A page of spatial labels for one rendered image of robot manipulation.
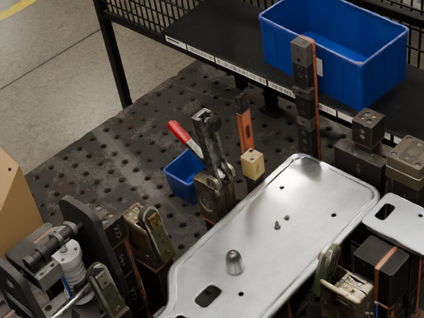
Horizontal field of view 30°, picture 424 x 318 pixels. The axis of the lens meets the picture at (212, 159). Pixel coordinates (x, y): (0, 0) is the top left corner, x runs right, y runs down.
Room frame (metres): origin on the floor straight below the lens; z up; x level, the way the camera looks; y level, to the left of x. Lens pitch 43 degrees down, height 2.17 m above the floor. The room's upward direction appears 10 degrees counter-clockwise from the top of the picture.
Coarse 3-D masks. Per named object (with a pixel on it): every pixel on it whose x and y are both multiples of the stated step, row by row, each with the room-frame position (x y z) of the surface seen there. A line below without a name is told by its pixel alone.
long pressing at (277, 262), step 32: (288, 160) 1.20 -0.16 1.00; (320, 160) 1.19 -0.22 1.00; (256, 192) 1.12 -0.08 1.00; (288, 192) 1.11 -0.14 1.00; (320, 192) 1.09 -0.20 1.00; (352, 192) 1.08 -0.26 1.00; (224, 224) 1.05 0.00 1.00; (256, 224) 1.04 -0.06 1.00; (288, 224) 1.02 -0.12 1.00; (320, 224) 1.01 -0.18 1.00; (352, 224) 1.00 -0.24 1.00; (192, 256) 0.99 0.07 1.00; (224, 256) 0.97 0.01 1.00; (256, 256) 0.96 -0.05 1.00; (288, 256) 0.95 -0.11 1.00; (192, 288) 0.91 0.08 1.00; (224, 288) 0.90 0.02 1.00; (256, 288) 0.89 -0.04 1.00; (288, 288) 0.88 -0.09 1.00
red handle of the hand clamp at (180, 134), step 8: (168, 128) 1.21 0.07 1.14; (176, 128) 1.20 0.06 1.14; (176, 136) 1.20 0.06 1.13; (184, 136) 1.19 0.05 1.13; (184, 144) 1.18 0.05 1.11; (192, 144) 1.18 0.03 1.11; (192, 152) 1.17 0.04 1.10; (200, 152) 1.17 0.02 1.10; (200, 160) 1.16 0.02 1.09; (224, 176) 1.12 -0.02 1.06
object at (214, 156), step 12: (204, 108) 1.16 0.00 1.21; (192, 120) 1.14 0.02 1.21; (204, 120) 1.13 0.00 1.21; (216, 120) 1.12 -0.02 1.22; (204, 132) 1.13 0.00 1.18; (216, 132) 1.14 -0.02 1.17; (204, 144) 1.12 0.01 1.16; (216, 144) 1.14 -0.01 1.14; (204, 156) 1.13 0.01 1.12; (216, 156) 1.14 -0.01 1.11; (216, 168) 1.12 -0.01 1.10; (228, 168) 1.13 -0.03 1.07; (228, 180) 1.13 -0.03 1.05
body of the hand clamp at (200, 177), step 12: (204, 168) 1.17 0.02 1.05; (204, 180) 1.14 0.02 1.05; (204, 192) 1.13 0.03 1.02; (216, 192) 1.11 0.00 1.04; (228, 192) 1.13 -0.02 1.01; (204, 204) 1.13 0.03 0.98; (216, 204) 1.11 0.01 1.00; (228, 204) 1.12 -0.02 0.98; (204, 216) 1.14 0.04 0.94; (216, 216) 1.11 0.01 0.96
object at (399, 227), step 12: (384, 204) 1.03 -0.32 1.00; (396, 204) 1.02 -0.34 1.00; (408, 204) 1.02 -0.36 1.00; (372, 216) 1.00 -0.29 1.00; (396, 216) 0.99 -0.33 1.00; (408, 216) 0.99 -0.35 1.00; (372, 228) 0.98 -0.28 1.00; (384, 228) 0.97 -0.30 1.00; (396, 228) 0.96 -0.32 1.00; (408, 228) 0.96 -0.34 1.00; (420, 228) 0.95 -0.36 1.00; (396, 240) 0.94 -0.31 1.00; (408, 240) 0.93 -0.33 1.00; (420, 240) 0.93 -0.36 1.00; (420, 252) 0.90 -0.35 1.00
